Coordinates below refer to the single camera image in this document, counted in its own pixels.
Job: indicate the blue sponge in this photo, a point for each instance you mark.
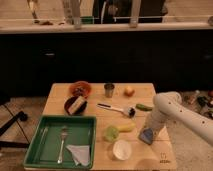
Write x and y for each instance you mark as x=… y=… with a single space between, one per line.
x=147 y=136

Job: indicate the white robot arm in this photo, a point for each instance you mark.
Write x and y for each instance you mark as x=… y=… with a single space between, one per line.
x=168 y=104

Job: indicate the metal cup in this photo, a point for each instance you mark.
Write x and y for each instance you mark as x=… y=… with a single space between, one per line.
x=109 y=89

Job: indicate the green plastic cup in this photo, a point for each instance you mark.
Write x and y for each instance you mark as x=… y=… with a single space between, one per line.
x=111 y=133

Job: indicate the orange bowl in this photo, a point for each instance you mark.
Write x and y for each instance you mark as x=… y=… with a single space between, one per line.
x=80 y=88

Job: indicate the wooden table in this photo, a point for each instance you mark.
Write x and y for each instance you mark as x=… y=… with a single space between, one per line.
x=157 y=156

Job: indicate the wooden block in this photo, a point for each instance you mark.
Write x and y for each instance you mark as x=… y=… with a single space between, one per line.
x=77 y=104

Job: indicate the dark brown bowl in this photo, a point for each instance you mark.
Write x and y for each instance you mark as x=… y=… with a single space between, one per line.
x=70 y=101

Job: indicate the green cucumber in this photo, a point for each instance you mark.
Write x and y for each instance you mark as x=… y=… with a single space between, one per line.
x=143 y=107

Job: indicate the yellow banana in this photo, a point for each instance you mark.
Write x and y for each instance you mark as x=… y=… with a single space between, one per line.
x=126 y=127

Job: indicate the silver fork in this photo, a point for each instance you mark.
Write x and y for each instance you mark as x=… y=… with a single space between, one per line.
x=63 y=135

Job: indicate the white small bowl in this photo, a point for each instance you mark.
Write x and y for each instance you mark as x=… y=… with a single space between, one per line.
x=122 y=149

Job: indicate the green container on counter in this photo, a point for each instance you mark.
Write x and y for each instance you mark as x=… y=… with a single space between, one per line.
x=87 y=19

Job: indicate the folded grey cloth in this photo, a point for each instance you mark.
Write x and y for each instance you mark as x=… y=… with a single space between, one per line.
x=80 y=154

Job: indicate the green plastic tray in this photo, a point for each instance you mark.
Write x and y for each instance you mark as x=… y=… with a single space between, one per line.
x=44 y=148

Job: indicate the black chair base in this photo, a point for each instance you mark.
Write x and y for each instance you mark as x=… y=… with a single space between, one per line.
x=20 y=116

